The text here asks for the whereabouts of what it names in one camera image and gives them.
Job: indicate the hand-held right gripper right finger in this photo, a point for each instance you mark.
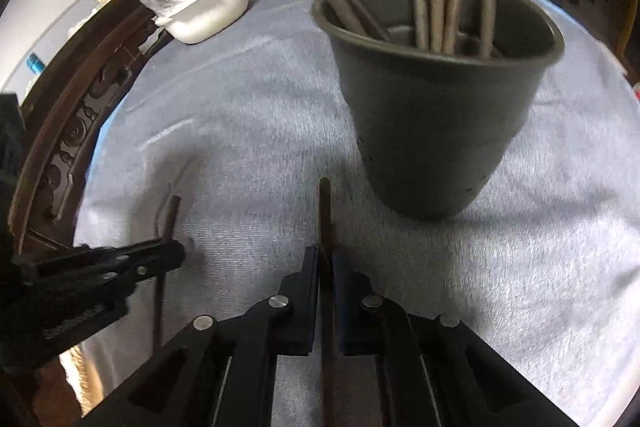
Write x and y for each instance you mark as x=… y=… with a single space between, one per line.
x=343 y=297

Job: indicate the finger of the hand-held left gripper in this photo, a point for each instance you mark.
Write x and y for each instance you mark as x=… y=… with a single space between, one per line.
x=150 y=257

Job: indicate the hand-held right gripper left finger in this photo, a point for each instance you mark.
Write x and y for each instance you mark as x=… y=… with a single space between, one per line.
x=311 y=292

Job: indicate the dark grey utensil cup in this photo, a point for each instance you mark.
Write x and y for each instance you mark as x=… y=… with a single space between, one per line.
x=430 y=117

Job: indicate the dark carved wooden rim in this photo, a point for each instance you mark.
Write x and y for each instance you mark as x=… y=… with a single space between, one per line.
x=75 y=132

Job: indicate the grey towel table cover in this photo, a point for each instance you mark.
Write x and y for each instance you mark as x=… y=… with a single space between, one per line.
x=250 y=132

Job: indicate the blue bottle cap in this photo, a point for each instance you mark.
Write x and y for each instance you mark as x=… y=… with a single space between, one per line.
x=36 y=63

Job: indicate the white plastic bowl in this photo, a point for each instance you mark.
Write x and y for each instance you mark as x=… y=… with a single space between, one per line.
x=210 y=19

